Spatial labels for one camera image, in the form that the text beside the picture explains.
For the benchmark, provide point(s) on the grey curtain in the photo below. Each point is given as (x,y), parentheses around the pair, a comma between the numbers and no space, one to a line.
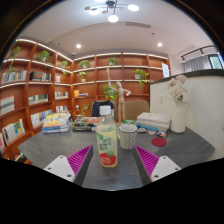
(196,64)

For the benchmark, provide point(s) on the white paper notice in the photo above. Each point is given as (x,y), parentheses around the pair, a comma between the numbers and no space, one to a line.
(166,70)

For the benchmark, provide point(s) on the white patterned mug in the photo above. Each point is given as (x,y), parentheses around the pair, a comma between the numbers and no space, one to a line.
(128,137)

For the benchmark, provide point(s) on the pink white flower bouquet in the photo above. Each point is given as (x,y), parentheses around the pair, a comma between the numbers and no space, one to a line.
(176,88)

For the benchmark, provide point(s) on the wooden artist mannequin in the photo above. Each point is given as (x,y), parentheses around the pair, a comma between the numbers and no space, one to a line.
(121,96)

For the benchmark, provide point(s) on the multi-bulb ceiling lamp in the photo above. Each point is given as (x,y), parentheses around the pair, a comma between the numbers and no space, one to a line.
(112,17)

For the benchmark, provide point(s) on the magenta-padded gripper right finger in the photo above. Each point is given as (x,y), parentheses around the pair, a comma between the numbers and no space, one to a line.
(165,166)

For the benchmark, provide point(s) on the ceiling air vent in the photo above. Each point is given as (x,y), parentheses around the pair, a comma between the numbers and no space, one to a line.
(138,25)

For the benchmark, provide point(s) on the flat round red coaster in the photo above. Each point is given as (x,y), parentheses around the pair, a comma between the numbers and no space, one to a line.
(159,142)

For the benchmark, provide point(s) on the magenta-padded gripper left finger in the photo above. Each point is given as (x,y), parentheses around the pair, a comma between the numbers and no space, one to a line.
(61,166)

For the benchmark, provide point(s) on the green white box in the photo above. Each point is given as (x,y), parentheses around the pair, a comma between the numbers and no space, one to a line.
(129,122)

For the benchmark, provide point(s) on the recessed ceiling spotlight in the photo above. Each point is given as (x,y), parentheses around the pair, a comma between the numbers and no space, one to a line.
(159,44)
(78,46)

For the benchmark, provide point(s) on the yellow drink bottle white cap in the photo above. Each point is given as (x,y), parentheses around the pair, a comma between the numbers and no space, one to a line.
(106,140)

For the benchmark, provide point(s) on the window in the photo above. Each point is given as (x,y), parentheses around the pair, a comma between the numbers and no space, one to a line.
(215,62)

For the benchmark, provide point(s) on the black ceiling track rail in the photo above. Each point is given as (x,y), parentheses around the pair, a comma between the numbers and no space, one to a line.
(200,50)

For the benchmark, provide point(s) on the wooden shelf unit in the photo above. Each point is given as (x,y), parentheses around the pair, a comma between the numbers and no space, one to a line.
(40,86)

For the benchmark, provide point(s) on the stack of colourful books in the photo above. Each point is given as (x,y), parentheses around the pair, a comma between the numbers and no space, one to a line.
(56,124)

